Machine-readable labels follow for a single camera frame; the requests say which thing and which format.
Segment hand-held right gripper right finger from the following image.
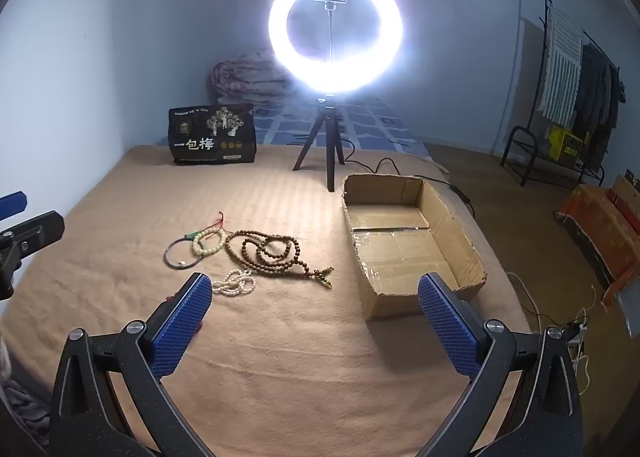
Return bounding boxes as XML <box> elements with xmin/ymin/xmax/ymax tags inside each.
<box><xmin>417</xmin><ymin>272</ymin><xmax>583</xmax><ymax>457</ymax></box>

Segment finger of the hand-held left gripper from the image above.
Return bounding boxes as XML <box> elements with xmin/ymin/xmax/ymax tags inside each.
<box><xmin>0</xmin><ymin>210</ymin><xmax>66</xmax><ymax>300</ymax></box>
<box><xmin>0</xmin><ymin>191</ymin><xmax>27</xmax><ymax>214</ymax></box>

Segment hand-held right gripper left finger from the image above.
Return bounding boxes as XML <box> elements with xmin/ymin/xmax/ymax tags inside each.
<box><xmin>48</xmin><ymin>272</ymin><xmax>216</xmax><ymax>457</ymax></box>

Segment silver bangle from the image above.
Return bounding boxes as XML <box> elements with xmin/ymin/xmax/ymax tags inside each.
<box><xmin>164</xmin><ymin>237</ymin><xmax>202</xmax><ymax>270</ymax></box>

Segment white pearl bracelet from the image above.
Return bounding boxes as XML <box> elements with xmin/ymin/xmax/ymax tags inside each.
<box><xmin>212</xmin><ymin>268</ymin><xmax>257</xmax><ymax>296</ymax></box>

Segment green bead red cord pendant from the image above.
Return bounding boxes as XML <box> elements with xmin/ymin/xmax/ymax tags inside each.
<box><xmin>185</xmin><ymin>211</ymin><xmax>226</xmax><ymax>241</ymax></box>

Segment cream bead bracelet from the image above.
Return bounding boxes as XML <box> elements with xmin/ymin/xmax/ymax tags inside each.
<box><xmin>191</xmin><ymin>227</ymin><xmax>227</xmax><ymax>256</ymax></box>

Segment cardboard box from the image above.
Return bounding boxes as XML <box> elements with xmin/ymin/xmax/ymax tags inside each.
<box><xmin>341</xmin><ymin>173</ymin><xmax>488</xmax><ymax>322</ymax></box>

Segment brown wooden bead necklace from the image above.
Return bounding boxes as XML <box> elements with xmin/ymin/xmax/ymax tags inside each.
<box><xmin>224</xmin><ymin>231</ymin><xmax>335</xmax><ymax>290</ymax></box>

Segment white power strip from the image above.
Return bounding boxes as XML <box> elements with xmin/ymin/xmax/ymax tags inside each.
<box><xmin>562</xmin><ymin>319</ymin><xmax>588</xmax><ymax>343</ymax></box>

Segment grey patterned cloth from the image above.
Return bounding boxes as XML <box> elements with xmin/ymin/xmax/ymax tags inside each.
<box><xmin>0</xmin><ymin>372</ymin><xmax>51</xmax><ymax>438</ymax></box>

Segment orange cloth covered box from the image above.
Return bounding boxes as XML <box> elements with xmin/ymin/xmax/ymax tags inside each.
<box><xmin>556</xmin><ymin>184</ymin><xmax>640</xmax><ymax>310</ymax></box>

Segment black printed bag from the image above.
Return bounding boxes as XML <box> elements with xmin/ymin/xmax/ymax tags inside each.
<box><xmin>168</xmin><ymin>104</ymin><xmax>258</xmax><ymax>166</ymax></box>

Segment black clothes rack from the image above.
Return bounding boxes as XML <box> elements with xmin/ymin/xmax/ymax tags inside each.
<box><xmin>501</xmin><ymin>0</ymin><xmax>626</xmax><ymax>188</ymax></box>

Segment yellow box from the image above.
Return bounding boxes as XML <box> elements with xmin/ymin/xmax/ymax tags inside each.
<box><xmin>547</xmin><ymin>124</ymin><xmax>586</xmax><ymax>162</ymax></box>

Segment black tripod stand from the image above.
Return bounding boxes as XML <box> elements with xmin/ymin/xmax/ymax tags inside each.
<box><xmin>292</xmin><ymin>94</ymin><xmax>346</xmax><ymax>194</ymax></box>

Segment folded patterned quilt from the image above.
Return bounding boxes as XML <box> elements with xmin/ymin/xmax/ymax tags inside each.
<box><xmin>209</xmin><ymin>48</ymin><xmax>296</xmax><ymax>105</ymax></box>

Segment dark hanging clothes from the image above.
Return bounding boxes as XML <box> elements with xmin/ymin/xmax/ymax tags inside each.
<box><xmin>572</xmin><ymin>44</ymin><xmax>626</xmax><ymax>170</ymax></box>

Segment striped towel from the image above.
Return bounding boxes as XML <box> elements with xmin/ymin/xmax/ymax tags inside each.
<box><xmin>537</xmin><ymin>4</ymin><xmax>585</xmax><ymax>122</ymax></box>

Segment black power cable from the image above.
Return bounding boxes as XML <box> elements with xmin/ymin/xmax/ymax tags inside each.
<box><xmin>344</xmin><ymin>144</ymin><xmax>473</xmax><ymax>210</ymax></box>

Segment white cables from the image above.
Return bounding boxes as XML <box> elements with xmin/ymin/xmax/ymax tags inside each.
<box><xmin>507</xmin><ymin>272</ymin><xmax>598</xmax><ymax>388</ymax></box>

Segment white ring light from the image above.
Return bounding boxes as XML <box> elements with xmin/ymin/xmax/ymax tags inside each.
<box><xmin>267</xmin><ymin>0</ymin><xmax>405</xmax><ymax>100</ymax></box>

